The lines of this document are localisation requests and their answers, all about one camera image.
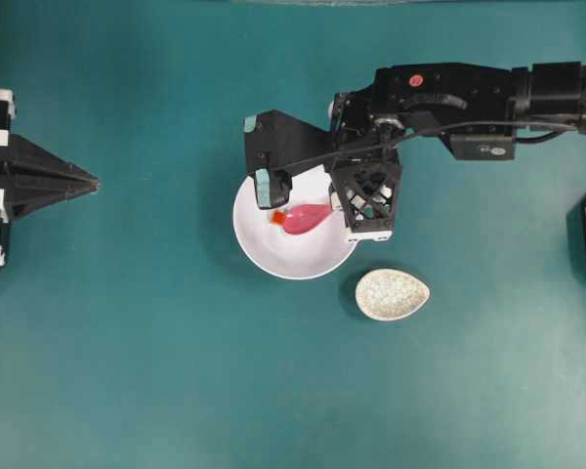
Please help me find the white round bowl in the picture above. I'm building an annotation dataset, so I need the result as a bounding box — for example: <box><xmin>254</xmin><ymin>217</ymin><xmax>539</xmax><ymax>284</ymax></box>
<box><xmin>232</xmin><ymin>178</ymin><xmax>356</xmax><ymax>280</ymax></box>

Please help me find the small red block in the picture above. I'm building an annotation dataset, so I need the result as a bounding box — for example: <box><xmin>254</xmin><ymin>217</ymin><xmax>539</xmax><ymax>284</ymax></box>
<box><xmin>272</xmin><ymin>210</ymin><xmax>286</xmax><ymax>225</ymax></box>

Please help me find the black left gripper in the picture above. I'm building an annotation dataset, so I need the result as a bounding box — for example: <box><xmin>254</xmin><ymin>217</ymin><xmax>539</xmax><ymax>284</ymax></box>
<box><xmin>0</xmin><ymin>89</ymin><xmax>100</xmax><ymax>267</ymax></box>

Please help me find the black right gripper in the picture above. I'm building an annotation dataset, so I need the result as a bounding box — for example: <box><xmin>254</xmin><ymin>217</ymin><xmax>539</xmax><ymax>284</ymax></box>
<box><xmin>325</xmin><ymin>90</ymin><xmax>401</xmax><ymax>241</ymax></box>

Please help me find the pink plastic spoon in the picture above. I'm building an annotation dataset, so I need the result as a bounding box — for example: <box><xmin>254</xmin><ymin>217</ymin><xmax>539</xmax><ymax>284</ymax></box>
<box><xmin>281</xmin><ymin>204</ymin><xmax>332</xmax><ymax>235</ymax></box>

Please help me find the speckled teardrop spoon rest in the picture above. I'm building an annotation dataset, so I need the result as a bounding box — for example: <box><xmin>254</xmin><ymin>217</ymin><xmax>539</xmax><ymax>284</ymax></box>
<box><xmin>355</xmin><ymin>269</ymin><xmax>431</xmax><ymax>321</ymax></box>

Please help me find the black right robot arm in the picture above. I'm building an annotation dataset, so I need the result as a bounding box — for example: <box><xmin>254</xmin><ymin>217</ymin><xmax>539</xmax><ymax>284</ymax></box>
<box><xmin>326</xmin><ymin>63</ymin><xmax>586</xmax><ymax>242</ymax></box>

